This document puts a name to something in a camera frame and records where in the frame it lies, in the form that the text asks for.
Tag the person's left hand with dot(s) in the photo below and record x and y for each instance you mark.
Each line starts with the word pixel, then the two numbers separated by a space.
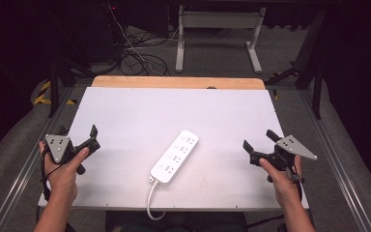
pixel 62 179

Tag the person's right hand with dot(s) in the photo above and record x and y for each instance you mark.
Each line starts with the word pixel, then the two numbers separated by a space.
pixel 283 187

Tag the black metal stand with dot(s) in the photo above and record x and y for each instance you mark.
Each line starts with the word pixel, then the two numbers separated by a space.
pixel 317 90
pixel 54 87

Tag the yellow black hazard tape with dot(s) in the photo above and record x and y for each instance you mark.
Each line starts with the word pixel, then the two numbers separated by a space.
pixel 45 95

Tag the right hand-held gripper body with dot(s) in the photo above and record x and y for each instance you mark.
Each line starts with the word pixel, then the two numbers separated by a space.
pixel 294 149

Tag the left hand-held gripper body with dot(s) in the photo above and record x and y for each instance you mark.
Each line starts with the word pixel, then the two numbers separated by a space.
pixel 58 148

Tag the aluminium floor rail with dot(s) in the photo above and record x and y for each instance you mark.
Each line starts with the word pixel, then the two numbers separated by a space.
pixel 25 167
pixel 338 167

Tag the white power strip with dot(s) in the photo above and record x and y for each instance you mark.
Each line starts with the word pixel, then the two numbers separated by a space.
pixel 175 157

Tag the white metal table frame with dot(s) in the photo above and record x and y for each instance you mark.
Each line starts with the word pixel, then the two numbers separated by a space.
pixel 219 20

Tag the wooden table board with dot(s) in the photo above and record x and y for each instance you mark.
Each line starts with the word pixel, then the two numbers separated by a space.
pixel 177 82

